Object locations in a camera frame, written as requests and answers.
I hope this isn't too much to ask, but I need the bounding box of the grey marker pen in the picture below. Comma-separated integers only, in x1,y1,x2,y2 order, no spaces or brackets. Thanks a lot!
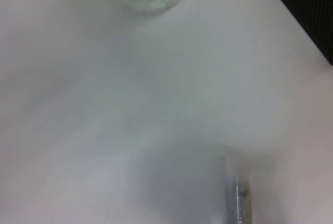
223,156,254,224

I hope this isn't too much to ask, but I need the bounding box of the black mesh pen holder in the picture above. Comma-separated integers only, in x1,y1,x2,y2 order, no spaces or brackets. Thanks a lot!
269,0,333,66

